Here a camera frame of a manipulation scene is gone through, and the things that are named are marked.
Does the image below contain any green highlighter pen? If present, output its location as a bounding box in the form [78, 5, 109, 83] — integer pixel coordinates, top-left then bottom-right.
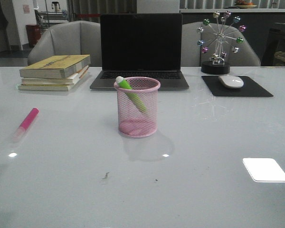
[115, 76, 147, 113]

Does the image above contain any pink highlighter pen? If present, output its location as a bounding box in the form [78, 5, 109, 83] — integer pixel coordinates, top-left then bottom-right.
[12, 107, 39, 143]

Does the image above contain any pink mesh pen holder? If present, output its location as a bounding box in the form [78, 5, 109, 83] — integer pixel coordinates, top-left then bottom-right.
[114, 76, 161, 138]

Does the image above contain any dark grey laptop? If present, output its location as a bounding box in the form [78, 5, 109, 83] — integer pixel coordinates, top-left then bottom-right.
[90, 13, 189, 91]

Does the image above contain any middle cream book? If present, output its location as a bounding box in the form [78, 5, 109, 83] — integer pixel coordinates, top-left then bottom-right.
[21, 66, 89, 85]

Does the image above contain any cream book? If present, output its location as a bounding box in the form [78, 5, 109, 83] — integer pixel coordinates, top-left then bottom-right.
[18, 76, 84, 91]
[21, 66, 89, 85]

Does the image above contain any right grey armchair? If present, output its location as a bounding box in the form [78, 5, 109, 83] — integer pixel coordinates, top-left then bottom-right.
[181, 22, 261, 67]

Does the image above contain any grey armchair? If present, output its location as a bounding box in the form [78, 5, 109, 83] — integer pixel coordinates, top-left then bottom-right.
[181, 22, 261, 67]
[28, 20, 102, 67]

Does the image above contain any white computer mouse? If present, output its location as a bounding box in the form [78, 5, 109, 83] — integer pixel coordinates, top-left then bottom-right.
[218, 75, 244, 89]

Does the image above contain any top yellow book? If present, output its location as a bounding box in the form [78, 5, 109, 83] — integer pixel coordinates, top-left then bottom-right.
[19, 55, 91, 79]

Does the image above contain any left grey armchair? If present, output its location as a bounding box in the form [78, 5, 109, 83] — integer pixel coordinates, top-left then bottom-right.
[28, 20, 102, 67]

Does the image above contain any black mouse pad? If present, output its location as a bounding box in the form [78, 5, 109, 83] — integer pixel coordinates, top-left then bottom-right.
[202, 76, 273, 97]

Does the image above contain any bottom cream book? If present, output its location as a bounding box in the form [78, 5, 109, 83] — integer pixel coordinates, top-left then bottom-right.
[18, 76, 84, 91]

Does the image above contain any ferris wheel desk toy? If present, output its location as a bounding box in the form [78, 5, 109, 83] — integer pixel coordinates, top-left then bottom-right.
[196, 10, 244, 75]

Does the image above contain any red trash bin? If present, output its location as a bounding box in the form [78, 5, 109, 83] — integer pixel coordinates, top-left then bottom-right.
[26, 24, 41, 48]

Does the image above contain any fruit bowl on counter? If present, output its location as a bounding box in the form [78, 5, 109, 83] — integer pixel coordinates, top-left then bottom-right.
[235, 0, 257, 9]

